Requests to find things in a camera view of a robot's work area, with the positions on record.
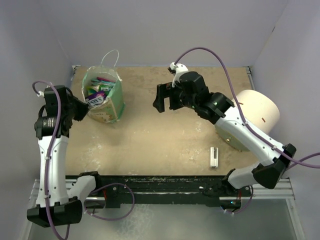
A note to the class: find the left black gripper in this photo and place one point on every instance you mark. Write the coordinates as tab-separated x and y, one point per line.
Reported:
83	107

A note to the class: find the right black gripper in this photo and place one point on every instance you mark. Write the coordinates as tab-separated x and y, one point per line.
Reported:
164	90

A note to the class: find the green patterned paper bag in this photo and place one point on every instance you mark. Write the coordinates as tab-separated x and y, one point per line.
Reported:
111	110

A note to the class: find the purple Fox's candy bag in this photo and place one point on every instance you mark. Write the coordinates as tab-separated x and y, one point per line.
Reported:
96	99

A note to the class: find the green yellow Fox's candy bag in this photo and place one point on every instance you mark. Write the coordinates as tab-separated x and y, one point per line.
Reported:
106	88

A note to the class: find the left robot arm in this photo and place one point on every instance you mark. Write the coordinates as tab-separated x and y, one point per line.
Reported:
57	205

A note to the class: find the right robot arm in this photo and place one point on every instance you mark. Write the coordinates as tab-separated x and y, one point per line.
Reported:
273	157

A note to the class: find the teal pink snack packet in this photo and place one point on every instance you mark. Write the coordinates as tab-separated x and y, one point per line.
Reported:
101	81

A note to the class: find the small white plastic clip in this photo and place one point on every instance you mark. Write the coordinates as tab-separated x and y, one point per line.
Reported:
214	157

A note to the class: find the large cream cylinder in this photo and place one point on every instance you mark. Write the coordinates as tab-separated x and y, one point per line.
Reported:
259	110

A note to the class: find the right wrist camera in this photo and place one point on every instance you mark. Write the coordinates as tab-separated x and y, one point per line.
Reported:
177	70

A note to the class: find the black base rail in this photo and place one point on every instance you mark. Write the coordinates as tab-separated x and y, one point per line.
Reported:
208	190

